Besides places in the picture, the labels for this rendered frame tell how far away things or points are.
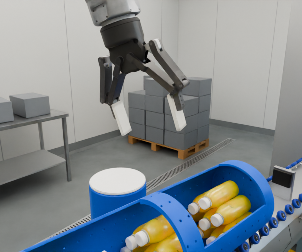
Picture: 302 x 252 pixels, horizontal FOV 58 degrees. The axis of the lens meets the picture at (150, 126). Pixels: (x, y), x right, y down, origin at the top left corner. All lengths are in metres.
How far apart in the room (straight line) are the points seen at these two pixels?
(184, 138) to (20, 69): 2.50
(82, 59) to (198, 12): 2.83
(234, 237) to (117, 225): 0.37
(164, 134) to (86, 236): 3.60
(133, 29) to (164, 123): 3.88
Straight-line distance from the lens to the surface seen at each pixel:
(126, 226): 0.98
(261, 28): 5.70
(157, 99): 4.34
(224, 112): 6.06
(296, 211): 1.50
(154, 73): 0.49
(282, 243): 1.39
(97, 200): 1.33
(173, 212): 0.80
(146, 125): 4.62
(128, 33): 0.49
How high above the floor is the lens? 1.66
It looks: 16 degrees down
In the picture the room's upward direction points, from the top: straight up
